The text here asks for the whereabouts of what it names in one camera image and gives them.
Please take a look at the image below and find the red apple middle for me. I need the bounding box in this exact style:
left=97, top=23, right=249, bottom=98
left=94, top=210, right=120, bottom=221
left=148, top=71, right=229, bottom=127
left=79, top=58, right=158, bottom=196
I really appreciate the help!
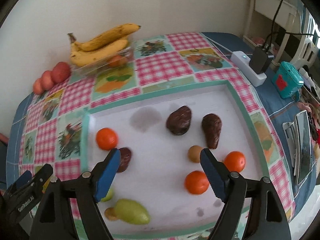
left=40, top=70, right=55, bottom=91

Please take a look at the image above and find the large orange tangerine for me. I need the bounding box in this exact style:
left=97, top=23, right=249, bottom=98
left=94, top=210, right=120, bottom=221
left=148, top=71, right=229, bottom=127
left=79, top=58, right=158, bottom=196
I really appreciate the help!
left=95, top=128, right=118, bottom=151

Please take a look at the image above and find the small green guava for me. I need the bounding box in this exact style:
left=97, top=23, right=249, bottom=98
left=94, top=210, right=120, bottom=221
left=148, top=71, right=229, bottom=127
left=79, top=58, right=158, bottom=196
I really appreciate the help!
left=100, top=187, right=114, bottom=202

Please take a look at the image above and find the white power strip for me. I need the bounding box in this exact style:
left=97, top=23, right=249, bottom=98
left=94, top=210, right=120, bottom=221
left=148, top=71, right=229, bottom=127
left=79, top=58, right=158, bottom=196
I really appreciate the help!
left=231, top=51, right=267, bottom=87

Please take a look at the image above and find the white tray teal rim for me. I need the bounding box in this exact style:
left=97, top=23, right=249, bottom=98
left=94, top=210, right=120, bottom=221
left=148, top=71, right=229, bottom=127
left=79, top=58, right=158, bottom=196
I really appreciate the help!
left=80, top=80, right=269, bottom=239

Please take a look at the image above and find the black power adapter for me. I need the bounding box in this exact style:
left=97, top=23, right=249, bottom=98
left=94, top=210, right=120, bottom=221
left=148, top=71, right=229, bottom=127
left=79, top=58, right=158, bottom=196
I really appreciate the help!
left=249, top=47, right=274, bottom=74

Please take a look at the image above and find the lower yellow banana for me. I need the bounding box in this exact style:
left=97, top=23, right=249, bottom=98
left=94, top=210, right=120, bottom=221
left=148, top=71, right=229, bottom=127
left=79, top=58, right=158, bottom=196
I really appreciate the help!
left=70, top=39, right=129, bottom=67

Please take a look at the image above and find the upper yellow banana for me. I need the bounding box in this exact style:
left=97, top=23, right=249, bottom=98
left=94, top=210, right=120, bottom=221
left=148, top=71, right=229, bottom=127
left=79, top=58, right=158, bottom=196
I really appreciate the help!
left=68, top=23, right=141, bottom=51

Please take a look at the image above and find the teal toy camera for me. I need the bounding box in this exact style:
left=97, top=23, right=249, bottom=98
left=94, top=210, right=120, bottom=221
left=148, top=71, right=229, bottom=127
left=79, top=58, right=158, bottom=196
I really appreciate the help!
left=272, top=61, right=304, bottom=99

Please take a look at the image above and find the small tan longan fruit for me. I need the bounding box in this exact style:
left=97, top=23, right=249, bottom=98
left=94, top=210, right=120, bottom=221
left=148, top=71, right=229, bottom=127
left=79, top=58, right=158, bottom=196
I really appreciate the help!
left=188, top=145, right=203, bottom=163

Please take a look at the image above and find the small orange tangerine lower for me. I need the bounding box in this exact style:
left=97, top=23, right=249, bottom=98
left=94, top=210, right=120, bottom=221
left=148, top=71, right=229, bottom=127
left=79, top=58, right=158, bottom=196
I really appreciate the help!
left=184, top=171, right=210, bottom=195

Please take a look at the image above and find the black power cable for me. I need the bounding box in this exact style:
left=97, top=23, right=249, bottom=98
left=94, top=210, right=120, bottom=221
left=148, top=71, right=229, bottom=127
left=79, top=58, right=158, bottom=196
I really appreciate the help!
left=263, top=0, right=318, bottom=49

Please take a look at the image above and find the large green guava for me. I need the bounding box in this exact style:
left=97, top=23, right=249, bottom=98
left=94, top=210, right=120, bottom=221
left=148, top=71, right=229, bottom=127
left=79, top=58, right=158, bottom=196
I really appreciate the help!
left=114, top=199, right=151, bottom=225

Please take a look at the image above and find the red apple far left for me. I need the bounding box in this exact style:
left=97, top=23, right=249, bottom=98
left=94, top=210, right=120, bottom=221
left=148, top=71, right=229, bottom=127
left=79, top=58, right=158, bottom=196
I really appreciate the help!
left=33, top=78, right=44, bottom=95

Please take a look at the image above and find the yellow banana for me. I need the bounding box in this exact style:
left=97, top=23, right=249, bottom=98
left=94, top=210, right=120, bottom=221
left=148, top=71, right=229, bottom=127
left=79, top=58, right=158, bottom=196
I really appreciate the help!
left=68, top=23, right=141, bottom=51
left=70, top=39, right=129, bottom=67

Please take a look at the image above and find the brown salak in tray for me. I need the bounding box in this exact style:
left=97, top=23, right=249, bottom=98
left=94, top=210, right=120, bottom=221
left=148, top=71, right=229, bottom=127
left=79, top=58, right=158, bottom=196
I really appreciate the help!
left=166, top=106, right=192, bottom=135

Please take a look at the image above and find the small orange tangerine right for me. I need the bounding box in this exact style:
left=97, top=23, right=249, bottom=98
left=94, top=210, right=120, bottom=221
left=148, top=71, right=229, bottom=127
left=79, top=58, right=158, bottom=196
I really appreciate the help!
left=223, top=151, right=246, bottom=172

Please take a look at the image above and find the black smartphone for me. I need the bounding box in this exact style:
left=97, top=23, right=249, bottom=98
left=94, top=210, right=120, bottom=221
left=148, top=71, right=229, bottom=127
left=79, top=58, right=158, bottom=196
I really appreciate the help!
left=294, top=110, right=311, bottom=184

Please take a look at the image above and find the small tan fruit by guava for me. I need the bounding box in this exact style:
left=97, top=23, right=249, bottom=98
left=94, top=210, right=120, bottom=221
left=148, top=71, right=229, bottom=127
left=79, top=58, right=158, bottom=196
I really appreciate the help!
left=104, top=207, right=118, bottom=221

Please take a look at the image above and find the white shelf unit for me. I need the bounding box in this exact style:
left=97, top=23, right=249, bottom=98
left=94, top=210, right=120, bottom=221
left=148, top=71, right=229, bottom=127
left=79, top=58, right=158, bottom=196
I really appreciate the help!
left=243, top=0, right=319, bottom=69

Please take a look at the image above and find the clear plastic fruit container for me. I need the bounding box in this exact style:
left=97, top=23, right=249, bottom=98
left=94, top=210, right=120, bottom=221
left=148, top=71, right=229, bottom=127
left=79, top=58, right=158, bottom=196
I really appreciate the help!
left=71, top=46, right=133, bottom=76

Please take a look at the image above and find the brown salak fruit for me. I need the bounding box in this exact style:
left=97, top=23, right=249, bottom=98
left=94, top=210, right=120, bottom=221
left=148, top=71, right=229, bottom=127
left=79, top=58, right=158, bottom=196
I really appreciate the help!
left=201, top=113, right=222, bottom=149
left=117, top=147, right=132, bottom=173

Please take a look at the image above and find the small orange tangerine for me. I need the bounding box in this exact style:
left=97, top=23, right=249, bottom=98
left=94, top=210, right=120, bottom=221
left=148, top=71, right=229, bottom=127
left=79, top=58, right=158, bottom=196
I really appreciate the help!
left=223, top=151, right=246, bottom=172
left=184, top=171, right=210, bottom=195

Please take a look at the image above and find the red apple near bananas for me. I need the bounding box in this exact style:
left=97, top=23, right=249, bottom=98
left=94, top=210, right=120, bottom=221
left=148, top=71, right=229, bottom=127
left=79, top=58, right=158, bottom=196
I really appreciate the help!
left=51, top=62, right=71, bottom=83

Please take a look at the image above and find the pink checkered fruit tablecloth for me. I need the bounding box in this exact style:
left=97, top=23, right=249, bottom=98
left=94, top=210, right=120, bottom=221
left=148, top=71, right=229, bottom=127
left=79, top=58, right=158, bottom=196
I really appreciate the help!
left=18, top=33, right=296, bottom=239

